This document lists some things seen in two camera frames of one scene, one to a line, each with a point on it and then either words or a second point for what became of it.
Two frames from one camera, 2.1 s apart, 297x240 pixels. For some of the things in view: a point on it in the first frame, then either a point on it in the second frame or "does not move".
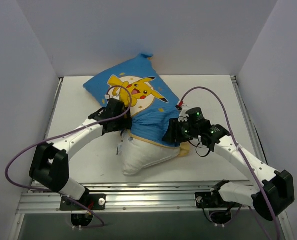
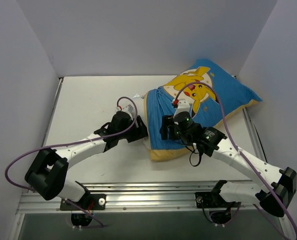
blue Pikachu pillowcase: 154,104 -> 214,94
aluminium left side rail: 34,183 does not move
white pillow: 136,154 -> 146,136
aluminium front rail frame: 157,197 does not move
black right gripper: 173,131 does not move
